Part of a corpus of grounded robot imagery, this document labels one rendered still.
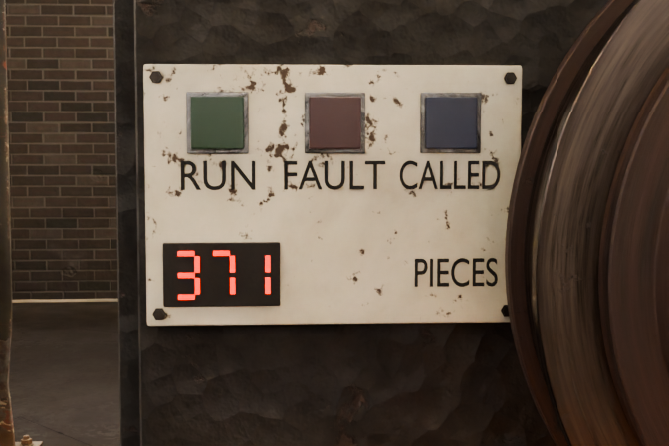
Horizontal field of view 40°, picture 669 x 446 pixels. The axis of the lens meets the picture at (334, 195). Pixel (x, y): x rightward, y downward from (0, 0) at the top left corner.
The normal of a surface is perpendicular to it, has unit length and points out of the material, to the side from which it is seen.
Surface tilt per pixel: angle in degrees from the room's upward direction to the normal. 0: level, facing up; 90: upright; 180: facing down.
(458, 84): 90
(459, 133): 90
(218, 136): 90
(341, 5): 90
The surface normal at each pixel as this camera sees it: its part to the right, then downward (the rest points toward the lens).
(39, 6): 0.05, 0.07
